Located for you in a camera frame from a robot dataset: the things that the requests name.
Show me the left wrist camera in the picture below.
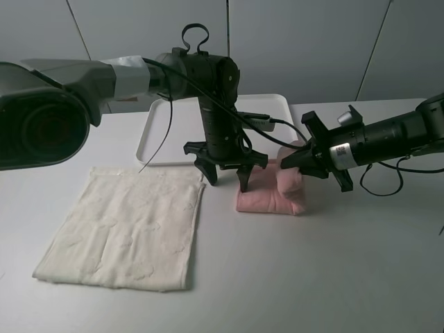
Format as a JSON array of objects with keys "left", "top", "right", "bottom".
[{"left": 238, "top": 112, "right": 275, "bottom": 133}]

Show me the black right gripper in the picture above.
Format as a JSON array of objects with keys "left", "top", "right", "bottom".
[{"left": 280, "top": 111, "right": 364, "bottom": 192}]

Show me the pink towel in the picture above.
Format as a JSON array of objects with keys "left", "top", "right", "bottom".
[{"left": 235, "top": 147, "right": 307, "bottom": 216}]

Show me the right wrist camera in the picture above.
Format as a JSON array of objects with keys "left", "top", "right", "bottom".
[{"left": 337, "top": 105, "right": 363, "bottom": 127}]

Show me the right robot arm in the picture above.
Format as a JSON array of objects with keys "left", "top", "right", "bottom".
[{"left": 280, "top": 94, "right": 443, "bottom": 192}]

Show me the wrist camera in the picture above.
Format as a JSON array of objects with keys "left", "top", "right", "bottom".
[
  {"left": 238, "top": 112, "right": 275, "bottom": 133},
  {"left": 337, "top": 105, "right": 363, "bottom": 127}
]

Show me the white plastic tray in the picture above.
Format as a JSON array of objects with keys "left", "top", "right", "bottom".
[{"left": 136, "top": 94, "right": 293, "bottom": 165}]

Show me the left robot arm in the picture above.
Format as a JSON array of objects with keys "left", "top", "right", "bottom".
[{"left": 1, "top": 48, "right": 268, "bottom": 191}]

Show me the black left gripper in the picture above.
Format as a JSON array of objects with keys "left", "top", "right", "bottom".
[{"left": 184, "top": 96, "right": 268, "bottom": 193}]

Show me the cream white towel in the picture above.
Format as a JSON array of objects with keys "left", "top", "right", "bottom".
[{"left": 33, "top": 166, "right": 205, "bottom": 291}]

